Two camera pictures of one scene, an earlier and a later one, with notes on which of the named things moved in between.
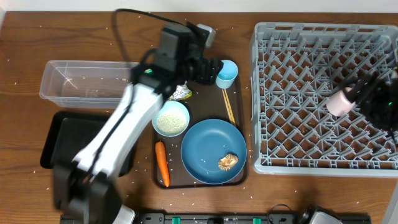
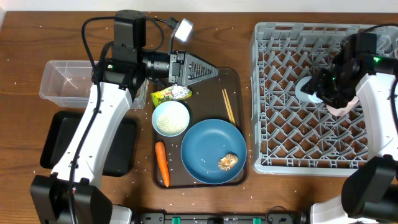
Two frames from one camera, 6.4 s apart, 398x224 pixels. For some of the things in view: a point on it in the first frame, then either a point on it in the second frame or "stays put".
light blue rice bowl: (171, 119) stays put
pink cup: (338, 104) stays put
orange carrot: (160, 149) stays put
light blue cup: (227, 74) → (304, 96)
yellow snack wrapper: (180, 92) stays put
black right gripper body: (377, 104) → (331, 88)
